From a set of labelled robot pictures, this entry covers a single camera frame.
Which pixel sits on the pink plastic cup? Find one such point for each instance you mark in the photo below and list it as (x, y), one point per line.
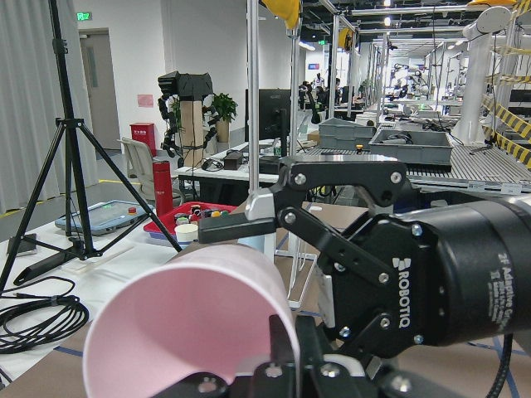
(207, 310)

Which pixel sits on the red bottle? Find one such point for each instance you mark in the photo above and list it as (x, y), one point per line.
(162, 185)

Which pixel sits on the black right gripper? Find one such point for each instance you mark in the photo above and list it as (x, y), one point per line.
(433, 277)

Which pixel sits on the white paper cup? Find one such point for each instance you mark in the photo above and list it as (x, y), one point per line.
(186, 233)

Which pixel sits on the black tripod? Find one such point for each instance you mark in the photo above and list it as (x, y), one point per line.
(77, 214)

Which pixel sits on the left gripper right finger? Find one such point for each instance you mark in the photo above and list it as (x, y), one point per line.
(311, 352)

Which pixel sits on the white wire cup rack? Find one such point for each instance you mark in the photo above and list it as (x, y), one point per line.
(303, 260)

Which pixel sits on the red plastic tray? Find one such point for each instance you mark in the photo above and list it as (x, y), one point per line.
(182, 221)

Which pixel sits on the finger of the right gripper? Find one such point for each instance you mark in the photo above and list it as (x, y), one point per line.
(232, 227)

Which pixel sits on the green potted plant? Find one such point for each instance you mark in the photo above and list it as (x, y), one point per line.
(225, 106)

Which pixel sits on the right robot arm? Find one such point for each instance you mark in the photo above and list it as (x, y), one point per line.
(257, 208)

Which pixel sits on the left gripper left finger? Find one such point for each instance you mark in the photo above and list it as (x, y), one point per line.
(281, 351)

